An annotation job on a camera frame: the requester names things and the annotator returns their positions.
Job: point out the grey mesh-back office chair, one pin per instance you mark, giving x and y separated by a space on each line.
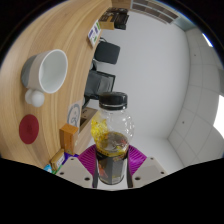
99 85

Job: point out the dark brown box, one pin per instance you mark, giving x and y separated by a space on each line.
118 16

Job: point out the white and grey mug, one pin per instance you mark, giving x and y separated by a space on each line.
50 71

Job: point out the flat round red coaster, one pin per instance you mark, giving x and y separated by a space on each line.
29 129

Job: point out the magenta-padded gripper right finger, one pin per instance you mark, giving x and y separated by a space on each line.
135 160

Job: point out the tan cardboard box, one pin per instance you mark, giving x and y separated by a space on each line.
106 25

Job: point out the clear bottle with black cap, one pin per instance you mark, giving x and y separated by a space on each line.
112 133

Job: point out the black office chair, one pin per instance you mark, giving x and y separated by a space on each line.
107 52

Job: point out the wooden side desk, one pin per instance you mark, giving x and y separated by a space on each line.
87 125

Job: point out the orange-brown box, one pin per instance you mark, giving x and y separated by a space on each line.
68 138

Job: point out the green and white leaflet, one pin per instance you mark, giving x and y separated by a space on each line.
94 33

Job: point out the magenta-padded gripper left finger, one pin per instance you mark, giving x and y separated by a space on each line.
87 161

